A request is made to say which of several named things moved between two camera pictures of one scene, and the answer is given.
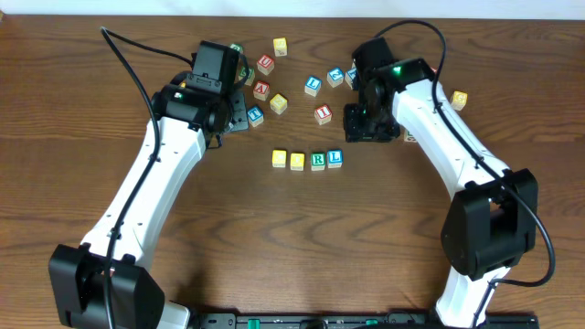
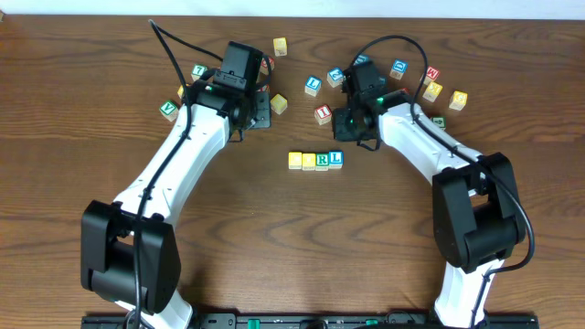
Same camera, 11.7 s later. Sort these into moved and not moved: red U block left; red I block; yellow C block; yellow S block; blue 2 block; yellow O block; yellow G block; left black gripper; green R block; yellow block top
Moved: yellow O block; green R block; yellow C block; left black gripper
Not moved: yellow S block; red U block left; red I block; blue 2 block; yellow G block; yellow block top
